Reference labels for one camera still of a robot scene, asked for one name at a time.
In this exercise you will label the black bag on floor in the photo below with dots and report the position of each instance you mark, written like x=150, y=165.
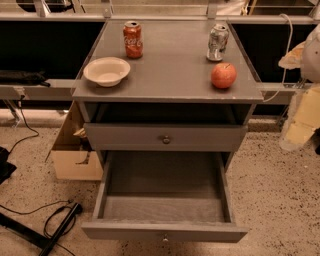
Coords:
x=6, y=168

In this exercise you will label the closed grey upper drawer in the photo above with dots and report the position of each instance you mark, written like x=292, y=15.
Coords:
x=147, y=137

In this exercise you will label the black object on rail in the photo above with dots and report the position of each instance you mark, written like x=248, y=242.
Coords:
x=23, y=77

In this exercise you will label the black floor stand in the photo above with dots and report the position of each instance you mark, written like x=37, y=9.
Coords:
x=43, y=241

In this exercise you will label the red apple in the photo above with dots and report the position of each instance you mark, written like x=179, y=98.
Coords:
x=223, y=75

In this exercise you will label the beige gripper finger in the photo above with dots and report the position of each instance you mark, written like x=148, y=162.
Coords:
x=303, y=119
x=292, y=59

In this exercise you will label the crushed silver soda can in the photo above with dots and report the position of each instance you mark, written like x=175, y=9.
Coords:
x=218, y=38

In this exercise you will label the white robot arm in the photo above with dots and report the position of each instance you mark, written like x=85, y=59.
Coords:
x=310, y=61

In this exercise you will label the cardboard box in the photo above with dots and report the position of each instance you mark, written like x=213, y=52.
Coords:
x=73, y=158

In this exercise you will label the open grey lower drawer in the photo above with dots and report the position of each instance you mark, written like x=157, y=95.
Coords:
x=164, y=196

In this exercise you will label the red coke can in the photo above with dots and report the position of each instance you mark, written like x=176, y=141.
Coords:
x=132, y=33

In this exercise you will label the grey drawer cabinet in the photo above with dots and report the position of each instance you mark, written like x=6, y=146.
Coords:
x=170, y=84

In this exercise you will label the white bowl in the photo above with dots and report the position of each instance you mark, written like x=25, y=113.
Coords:
x=107, y=71

